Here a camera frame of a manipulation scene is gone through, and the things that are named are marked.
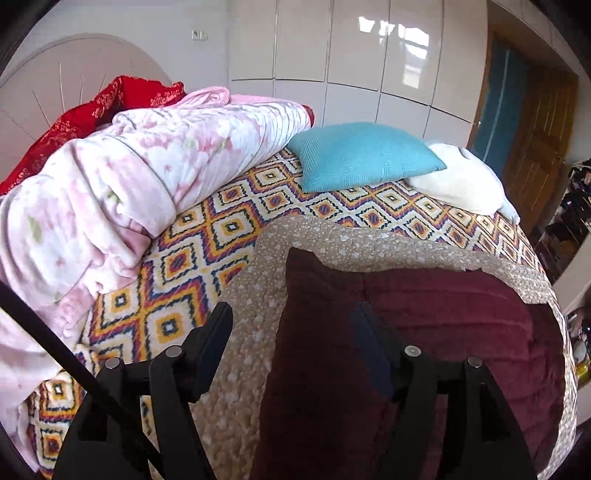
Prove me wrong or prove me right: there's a black cable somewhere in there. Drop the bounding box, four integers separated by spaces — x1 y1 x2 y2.
0 281 164 472

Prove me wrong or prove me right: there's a maroon puffer jacket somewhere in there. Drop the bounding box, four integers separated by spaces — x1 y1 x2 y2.
249 247 566 480

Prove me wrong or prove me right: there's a teal pillow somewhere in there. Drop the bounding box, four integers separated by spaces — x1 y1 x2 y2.
286 122 448 195

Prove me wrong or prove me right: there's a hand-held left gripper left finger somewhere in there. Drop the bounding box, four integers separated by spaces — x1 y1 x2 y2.
55 302 234 480

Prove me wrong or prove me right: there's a white pillow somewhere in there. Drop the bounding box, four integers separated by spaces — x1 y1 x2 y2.
409 141 520 222

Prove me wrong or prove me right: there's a diamond-patterned bed sheet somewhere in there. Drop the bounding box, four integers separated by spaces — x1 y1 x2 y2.
25 148 550 480

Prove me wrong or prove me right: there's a brown wooden door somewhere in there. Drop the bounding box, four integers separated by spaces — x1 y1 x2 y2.
501 69 580 236

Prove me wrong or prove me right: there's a cluttered storage shelf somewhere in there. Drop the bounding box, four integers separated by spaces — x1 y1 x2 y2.
531 159 591 287

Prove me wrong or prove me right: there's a beige padded headboard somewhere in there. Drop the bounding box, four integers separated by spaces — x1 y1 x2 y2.
0 33 174 183

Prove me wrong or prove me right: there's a teal glass door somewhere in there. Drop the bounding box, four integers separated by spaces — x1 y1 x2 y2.
468 39 529 162

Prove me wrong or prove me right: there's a pink floral blanket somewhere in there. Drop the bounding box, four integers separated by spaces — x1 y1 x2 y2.
0 87 315 435

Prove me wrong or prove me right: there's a white glossy wardrobe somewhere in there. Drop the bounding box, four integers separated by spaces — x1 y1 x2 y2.
228 0 490 139

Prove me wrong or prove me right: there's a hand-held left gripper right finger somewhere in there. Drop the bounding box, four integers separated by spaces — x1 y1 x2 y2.
349 302 539 480

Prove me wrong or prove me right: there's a red glitter cloth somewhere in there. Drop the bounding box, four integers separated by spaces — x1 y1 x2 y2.
0 75 188 197

